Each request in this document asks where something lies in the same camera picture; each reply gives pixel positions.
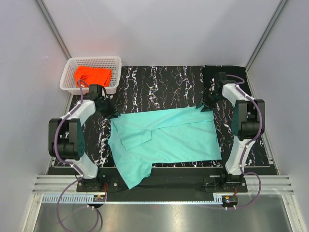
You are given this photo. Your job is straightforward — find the orange t shirt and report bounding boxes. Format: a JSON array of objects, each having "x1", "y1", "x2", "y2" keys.
[{"x1": 74, "y1": 66, "x2": 112, "y2": 87}]

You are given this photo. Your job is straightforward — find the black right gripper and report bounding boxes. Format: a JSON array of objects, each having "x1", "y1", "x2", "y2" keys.
[{"x1": 196, "y1": 88, "x2": 224, "y2": 113}]

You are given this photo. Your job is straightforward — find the controller board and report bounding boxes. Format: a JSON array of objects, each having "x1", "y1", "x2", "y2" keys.
[
  {"x1": 223, "y1": 195, "x2": 238, "y2": 205},
  {"x1": 93, "y1": 195, "x2": 106, "y2": 202}
]

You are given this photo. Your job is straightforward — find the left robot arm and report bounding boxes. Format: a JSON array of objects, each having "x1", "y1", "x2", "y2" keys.
[{"x1": 48, "y1": 97, "x2": 120, "y2": 191}]

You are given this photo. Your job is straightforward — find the white slotted cable duct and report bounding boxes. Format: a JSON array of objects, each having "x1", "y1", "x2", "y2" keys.
[{"x1": 42, "y1": 193, "x2": 223, "y2": 205}]

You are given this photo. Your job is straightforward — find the left controller board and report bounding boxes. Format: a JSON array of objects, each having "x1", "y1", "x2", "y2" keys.
[{"x1": 93, "y1": 195, "x2": 106, "y2": 202}]

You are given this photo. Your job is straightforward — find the right controller board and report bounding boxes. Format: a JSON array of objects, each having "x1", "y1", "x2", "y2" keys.
[{"x1": 223, "y1": 195, "x2": 238, "y2": 205}]

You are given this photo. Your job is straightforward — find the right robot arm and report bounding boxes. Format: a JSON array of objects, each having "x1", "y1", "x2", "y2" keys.
[{"x1": 196, "y1": 84, "x2": 265, "y2": 192}]

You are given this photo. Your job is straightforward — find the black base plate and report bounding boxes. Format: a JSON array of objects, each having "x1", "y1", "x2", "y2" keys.
[{"x1": 77, "y1": 167, "x2": 248, "y2": 196}]

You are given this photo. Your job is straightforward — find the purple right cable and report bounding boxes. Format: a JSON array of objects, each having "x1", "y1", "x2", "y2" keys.
[{"x1": 197, "y1": 74, "x2": 264, "y2": 211}]

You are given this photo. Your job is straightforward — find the folded black t shirt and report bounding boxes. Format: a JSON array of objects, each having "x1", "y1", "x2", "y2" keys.
[{"x1": 201, "y1": 65, "x2": 252, "y2": 96}]

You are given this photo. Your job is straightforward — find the teal t shirt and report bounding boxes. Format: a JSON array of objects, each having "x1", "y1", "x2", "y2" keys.
[{"x1": 108, "y1": 107, "x2": 222, "y2": 189}]

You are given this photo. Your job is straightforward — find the white plastic basket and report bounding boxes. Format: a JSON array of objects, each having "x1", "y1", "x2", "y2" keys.
[{"x1": 59, "y1": 56, "x2": 122, "y2": 95}]

